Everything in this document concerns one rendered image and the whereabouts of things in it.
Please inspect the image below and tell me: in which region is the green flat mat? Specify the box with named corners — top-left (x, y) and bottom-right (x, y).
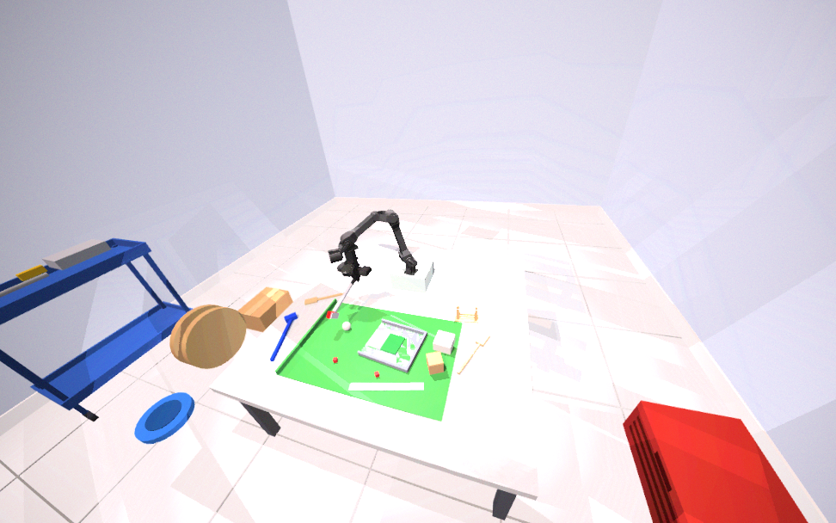
top-left (279, 303), bottom-right (463, 422)

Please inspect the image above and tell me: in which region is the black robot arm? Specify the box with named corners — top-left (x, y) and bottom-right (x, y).
top-left (327, 209), bottom-right (418, 277)

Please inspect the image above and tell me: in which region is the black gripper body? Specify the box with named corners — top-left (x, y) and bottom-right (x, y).
top-left (336, 256), bottom-right (372, 277)

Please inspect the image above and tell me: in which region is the white flat bar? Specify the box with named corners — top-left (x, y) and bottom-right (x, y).
top-left (349, 383), bottom-right (424, 391)

